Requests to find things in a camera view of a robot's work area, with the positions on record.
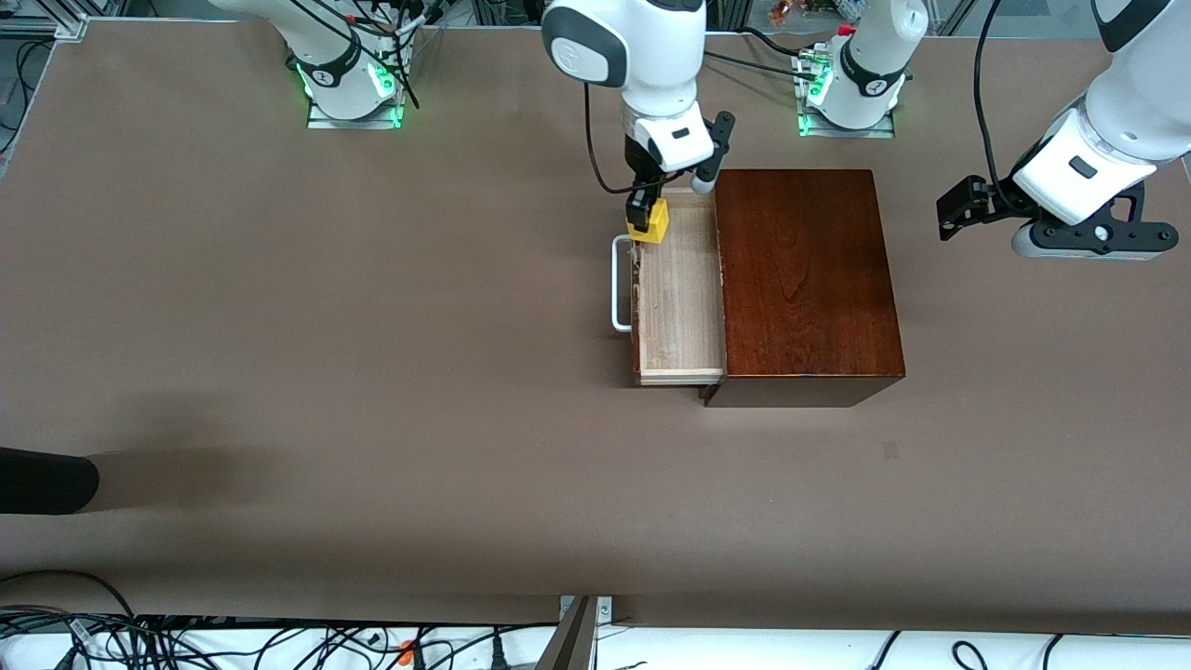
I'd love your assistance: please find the yellow cube block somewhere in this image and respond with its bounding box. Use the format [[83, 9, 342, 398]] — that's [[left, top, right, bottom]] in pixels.
[[626, 200, 671, 245]]

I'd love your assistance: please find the wooden drawer with white handle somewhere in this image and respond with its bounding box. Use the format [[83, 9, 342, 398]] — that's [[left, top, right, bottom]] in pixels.
[[611, 186, 728, 387]]

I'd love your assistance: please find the dark wooden drawer cabinet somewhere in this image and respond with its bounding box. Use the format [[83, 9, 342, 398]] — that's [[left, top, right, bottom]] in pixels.
[[700, 168, 907, 409]]

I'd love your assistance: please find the brown paper table cover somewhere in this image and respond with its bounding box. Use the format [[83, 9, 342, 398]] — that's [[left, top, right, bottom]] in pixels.
[[0, 19, 1191, 626]]

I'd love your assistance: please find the grey metal bar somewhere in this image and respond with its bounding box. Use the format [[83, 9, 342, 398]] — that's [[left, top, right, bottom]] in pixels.
[[535, 596, 598, 670]]

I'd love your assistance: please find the black rounded cylinder object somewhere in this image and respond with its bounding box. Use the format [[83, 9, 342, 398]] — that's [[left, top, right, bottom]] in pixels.
[[0, 447, 100, 516]]

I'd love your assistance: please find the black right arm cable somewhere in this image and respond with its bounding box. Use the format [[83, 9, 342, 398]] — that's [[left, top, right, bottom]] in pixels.
[[583, 82, 645, 196]]

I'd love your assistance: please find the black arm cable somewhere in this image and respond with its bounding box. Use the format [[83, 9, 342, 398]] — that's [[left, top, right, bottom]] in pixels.
[[973, 0, 1034, 201], [583, 82, 645, 196]]

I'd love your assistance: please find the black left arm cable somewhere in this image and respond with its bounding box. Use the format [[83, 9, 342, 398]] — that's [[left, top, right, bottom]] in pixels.
[[973, 0, 1034, 201]]

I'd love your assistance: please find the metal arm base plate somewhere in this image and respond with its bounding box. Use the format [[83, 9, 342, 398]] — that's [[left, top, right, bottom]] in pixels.
[[798, 107, 897, 140], [307, 91, 404, 130]]

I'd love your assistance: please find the long black table cable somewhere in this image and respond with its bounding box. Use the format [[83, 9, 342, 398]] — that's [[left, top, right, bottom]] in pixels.
[[703, 37, 818, 83]]

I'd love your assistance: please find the aluminium frame profile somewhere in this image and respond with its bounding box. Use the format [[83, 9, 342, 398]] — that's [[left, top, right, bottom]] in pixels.
[[0, 0, 89, 40]]

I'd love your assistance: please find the black looped cable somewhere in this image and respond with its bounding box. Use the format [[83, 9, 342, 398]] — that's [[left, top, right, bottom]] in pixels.
[[0, 569, 139, 623]]

